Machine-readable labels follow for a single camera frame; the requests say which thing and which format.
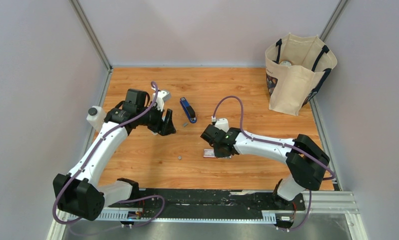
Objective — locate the white bottle black cap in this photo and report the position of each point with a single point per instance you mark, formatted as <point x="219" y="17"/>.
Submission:
<point x="95" y="117"/>

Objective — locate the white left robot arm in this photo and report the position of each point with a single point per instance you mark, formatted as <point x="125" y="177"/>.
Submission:
<point x="77" y="192"/>

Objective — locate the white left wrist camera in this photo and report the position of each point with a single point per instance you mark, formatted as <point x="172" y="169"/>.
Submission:
<point x="160" y="98"/>

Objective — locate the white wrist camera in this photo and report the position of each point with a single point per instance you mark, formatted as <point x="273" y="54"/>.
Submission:
<point x="160" y="98"/>
<point x="220" y="123"/>

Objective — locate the red white staple box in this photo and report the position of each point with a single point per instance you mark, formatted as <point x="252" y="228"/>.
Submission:
<point x="209" y="153"/>

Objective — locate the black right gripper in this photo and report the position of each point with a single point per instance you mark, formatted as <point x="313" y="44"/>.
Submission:
<point x="218" y="154"/>

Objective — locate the beige canvas tote bag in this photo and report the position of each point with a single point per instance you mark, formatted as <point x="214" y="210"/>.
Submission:
<point x="290" y="88"/>

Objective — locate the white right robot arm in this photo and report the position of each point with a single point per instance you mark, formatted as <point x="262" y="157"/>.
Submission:
<point x="306" y="161"/>

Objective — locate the object inside tote bag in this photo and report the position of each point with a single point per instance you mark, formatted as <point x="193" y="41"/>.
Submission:
<point x="286" y="63"/>

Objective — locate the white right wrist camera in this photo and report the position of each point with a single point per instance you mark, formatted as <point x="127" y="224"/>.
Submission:
<point x="220" y="123"/>

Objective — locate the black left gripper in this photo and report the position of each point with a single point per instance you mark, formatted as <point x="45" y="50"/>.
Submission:
<point x="163" y="128"/>

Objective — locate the dark blue stapler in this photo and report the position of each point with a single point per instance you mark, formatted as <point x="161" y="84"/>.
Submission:
<point x="188" y="110"/>

